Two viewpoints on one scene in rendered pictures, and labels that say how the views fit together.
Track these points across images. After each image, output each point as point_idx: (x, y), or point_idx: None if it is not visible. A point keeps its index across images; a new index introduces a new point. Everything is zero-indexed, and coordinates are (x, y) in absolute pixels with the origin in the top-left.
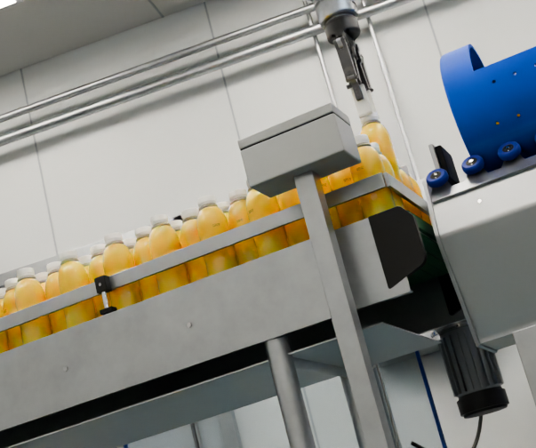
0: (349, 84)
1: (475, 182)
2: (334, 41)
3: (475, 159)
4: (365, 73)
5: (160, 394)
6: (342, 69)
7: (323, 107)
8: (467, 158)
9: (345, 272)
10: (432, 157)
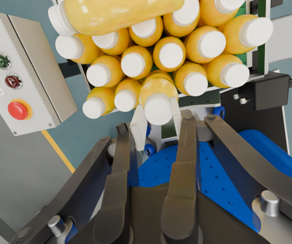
0: (117, 135)
1: (146, 143)
2: (18, 241)
3: (148, 154)
4: (225, 172)
5: None
6: (87, 154)
7: (11, 129)
8: (149, 151)
9: None
10: (161, 133)
